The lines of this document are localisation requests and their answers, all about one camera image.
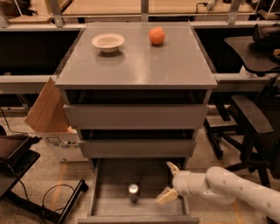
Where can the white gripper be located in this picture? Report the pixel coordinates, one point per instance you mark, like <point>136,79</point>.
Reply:
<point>181,184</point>

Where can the silver redbull can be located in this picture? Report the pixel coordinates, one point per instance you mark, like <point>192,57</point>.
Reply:
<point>133,192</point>

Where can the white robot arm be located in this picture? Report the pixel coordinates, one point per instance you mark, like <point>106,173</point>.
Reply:
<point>221,186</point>

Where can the grey middle drawer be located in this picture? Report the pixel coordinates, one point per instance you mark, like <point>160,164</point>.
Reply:
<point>137,143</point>

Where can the grey open bottom drawer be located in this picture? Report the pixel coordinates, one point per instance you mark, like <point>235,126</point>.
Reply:
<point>111,203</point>

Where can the grey top drawer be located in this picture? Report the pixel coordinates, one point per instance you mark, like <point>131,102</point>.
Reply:
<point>136,109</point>

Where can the grey drawer cabinet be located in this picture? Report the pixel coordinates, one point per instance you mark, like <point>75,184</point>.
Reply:
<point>178,64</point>

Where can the black office chair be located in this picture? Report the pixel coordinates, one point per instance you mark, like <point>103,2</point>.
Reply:
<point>255,133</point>

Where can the brown cardboard box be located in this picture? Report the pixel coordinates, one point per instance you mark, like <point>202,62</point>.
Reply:
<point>49,120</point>

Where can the black side desk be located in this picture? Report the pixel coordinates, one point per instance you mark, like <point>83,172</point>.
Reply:
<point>256,59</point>

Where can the orange fruit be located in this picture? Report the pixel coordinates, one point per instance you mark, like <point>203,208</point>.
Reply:
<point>157,35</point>

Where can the white bowl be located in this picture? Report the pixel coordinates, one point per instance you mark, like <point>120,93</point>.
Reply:
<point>108,42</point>

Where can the black stand with base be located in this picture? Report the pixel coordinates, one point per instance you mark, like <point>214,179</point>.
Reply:
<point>16,158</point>

